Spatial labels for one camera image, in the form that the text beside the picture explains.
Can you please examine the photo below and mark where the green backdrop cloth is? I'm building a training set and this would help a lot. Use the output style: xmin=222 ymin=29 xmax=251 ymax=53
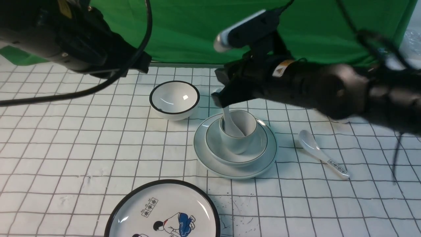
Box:
xmin=0 ymin=0 xmax=417 ymax=68

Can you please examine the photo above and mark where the white cup black rim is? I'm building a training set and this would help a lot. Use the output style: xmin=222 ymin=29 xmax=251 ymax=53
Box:
xmin=333 ymin=118 xmax=349 ymax=123

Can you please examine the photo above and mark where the black cable image left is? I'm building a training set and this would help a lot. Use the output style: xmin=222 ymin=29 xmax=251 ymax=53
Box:
xmin=0 ymin=0 xmax=153 ymax=107

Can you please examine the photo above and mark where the white bowl black rim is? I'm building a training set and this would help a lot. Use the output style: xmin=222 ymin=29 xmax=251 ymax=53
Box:
xmin=149 ymin=81 xmax=200 ymax=120

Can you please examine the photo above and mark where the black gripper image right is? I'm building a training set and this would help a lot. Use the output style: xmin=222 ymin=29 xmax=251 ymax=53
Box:
xmin=210 ymin=54 xmax=329 ymax=116

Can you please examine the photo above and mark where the black cable image right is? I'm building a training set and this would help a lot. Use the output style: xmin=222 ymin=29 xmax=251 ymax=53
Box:
xmin=336 ymin=0 xmax=420 ymax=181

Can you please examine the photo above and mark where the black rimmed illustrated plate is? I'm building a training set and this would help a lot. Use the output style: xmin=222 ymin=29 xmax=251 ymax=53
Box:
xmin=104 ymin=179 xmax=221 ymax=237

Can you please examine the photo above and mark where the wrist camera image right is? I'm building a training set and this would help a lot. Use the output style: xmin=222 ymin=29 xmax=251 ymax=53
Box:
xmin=213 ymin=9 xmax=280 ymax=53

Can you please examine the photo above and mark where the pale green round plate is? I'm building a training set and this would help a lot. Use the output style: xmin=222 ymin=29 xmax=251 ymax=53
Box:
xmin=193 ymin=114 xmax=278 ymax=179

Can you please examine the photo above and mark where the plain white ceramic spoon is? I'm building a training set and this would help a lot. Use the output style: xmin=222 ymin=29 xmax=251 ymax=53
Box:
xmin=223 ymin=106 xmax=245 ymax=138

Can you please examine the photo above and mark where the black cable image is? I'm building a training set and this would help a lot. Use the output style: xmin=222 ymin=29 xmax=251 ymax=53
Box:
xmin=336 ymin=0 xmax=420 ymax=181
xmin=0 ymin=0 xmax=153 ymax=107

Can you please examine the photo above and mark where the pale green shallow bowl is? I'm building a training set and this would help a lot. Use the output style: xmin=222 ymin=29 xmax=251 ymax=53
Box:
xmin=205 ymin=119 xmax=268 ymax=167

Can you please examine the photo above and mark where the clear plastic wrap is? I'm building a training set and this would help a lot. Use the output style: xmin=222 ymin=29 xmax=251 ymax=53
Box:
xmin=400 ymin=30 xmax=421 ymax=60

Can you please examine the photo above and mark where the pale green cup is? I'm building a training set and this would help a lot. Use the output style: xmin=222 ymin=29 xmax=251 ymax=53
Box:
xmin=219 ymin=110 xmax=257 ymax=154

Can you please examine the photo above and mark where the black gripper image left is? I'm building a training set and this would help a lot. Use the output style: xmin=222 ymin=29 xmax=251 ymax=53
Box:
xmin=92 ymin=42 xmax=152 ymax=79

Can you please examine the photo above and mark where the white spoon with lettering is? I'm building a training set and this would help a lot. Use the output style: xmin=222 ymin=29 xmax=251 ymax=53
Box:
xmin=299 ymin=130 xmax=350 ymax=179

